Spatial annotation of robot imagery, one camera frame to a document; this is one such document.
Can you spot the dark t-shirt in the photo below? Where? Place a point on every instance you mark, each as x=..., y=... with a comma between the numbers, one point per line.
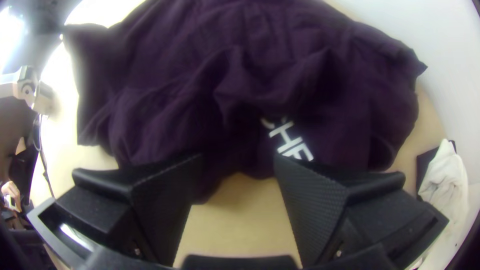
x=225, y=75

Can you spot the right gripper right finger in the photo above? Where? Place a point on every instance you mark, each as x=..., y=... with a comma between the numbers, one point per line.
x=318, y=210

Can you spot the person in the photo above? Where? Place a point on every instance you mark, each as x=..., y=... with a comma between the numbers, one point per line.
x=10, y=193

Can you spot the dark folded garment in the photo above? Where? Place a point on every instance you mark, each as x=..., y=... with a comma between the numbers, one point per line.
x=425, y=161

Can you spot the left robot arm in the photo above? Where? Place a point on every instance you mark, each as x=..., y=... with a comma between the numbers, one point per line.
x=26, y=90

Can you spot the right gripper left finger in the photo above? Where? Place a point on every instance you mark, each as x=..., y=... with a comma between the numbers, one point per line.
x=157, y=210

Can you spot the cream t-shirt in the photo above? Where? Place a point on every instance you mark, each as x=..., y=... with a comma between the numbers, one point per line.
x=444, y=180

